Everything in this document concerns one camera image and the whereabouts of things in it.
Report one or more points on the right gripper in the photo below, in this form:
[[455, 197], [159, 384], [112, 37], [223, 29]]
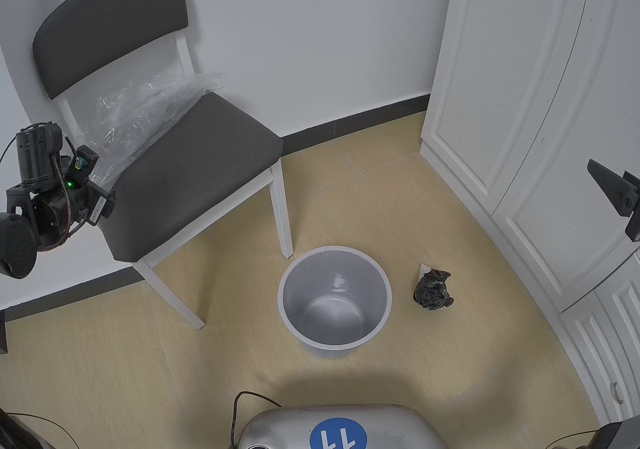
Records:
[[635, 224]]

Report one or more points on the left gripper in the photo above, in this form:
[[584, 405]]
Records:
[[75, 209]]

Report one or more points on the clear plastic bag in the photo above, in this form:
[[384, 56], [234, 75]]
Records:
[[145, 112]]

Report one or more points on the white printed paper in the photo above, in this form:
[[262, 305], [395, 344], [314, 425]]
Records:
[[424, 268]]

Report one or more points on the black plastic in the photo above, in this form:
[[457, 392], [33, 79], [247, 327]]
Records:
[[432, 292]]

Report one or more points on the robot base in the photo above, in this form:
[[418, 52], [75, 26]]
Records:
[[340, 429]]

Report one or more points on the white trash bin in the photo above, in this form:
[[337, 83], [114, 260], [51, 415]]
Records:
[[332, 307]]

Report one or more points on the grey and white chair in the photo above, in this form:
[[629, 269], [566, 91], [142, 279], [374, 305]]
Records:
[[190, 172]]

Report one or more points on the white wardrobe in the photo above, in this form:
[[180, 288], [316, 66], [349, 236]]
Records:
[[525, 87]]

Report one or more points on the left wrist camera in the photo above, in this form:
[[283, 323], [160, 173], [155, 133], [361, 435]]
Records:
[[85, 157]]

